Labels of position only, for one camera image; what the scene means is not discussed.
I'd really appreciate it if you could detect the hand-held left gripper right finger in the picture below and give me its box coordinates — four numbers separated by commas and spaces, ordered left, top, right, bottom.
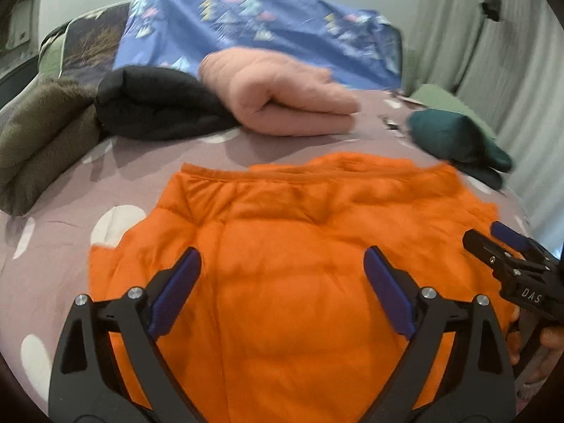
357, 246, 517, 423

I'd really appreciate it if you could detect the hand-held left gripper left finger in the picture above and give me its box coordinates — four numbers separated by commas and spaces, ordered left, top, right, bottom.
48, 247, 208, 423

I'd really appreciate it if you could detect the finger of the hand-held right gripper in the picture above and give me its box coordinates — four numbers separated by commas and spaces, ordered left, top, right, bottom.
462, 228, 526, 281
491, 221, 552, 266

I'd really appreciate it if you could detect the orange puffer jacket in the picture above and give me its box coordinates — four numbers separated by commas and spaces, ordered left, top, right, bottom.
88, 152, 526, 423

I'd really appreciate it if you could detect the person's right hand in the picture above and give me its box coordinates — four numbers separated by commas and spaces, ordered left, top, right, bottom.
506, 307, 564, 376

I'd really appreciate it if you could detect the teal folded garment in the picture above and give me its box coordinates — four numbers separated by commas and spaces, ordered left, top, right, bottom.
407, 108, 515, 189

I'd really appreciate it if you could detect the mauve dotted bed sheet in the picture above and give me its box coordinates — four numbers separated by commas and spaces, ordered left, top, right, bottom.
0, 88, 544, 416

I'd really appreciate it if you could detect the large green pillow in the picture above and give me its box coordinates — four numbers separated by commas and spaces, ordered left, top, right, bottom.
410, 84, 497, 138

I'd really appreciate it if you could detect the white pleated curtain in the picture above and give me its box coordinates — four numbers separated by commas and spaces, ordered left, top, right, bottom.
403, 0, 564, 248

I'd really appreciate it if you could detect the black folded garment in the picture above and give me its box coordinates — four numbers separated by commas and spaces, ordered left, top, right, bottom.
94, 65, 241, 142

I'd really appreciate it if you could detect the brown fleece garment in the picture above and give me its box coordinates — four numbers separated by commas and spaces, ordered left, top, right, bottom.
0, 77, 105, 217

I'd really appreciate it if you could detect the pink folded garment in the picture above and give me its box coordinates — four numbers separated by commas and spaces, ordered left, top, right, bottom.
198, 47, 363, 137

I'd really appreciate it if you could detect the black floor lamp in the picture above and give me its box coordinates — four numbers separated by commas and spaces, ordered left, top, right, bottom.
453, 0, 503, 94

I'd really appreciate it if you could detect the dark branch-print quilt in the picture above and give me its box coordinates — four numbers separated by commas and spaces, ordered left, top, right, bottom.
37, 2, 134, 81

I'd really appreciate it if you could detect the small green pillow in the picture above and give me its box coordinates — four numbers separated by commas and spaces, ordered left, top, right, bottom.
37, 24, 68, 72

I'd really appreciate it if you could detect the blue tree-print sheet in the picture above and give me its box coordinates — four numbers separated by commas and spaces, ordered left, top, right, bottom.
112, 0, 405, 92

